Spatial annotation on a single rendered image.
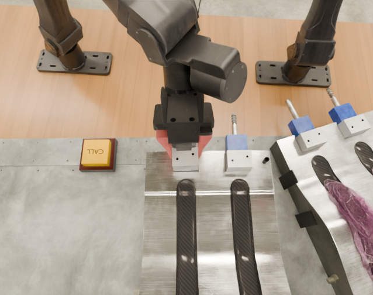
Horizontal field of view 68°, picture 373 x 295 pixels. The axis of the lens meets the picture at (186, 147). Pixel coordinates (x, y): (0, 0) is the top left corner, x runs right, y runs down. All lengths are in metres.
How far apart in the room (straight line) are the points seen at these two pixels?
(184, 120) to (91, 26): 0.62
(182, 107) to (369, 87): 0.62
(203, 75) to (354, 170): 0.44
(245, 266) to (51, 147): 0.52
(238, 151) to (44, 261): 0.47
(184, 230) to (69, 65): 0.52
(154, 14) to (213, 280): 0.43
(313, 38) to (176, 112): 0.40
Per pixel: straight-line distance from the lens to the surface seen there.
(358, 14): 2.38
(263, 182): 0.58
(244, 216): 0.57
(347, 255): 0.62
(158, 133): 0.48
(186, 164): 0.52
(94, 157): 0.67
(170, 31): 0.37
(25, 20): 1.02
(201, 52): 0.38
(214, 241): 0.56
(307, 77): 0.83
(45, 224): 0.71
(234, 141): 0.58
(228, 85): 0.37
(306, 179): 0.65
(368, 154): 0.75
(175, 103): 0.40
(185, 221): 0.56
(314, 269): 0.69
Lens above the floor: 1.44
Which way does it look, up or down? 70 degrees down
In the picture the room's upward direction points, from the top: 1 degrees clockwise
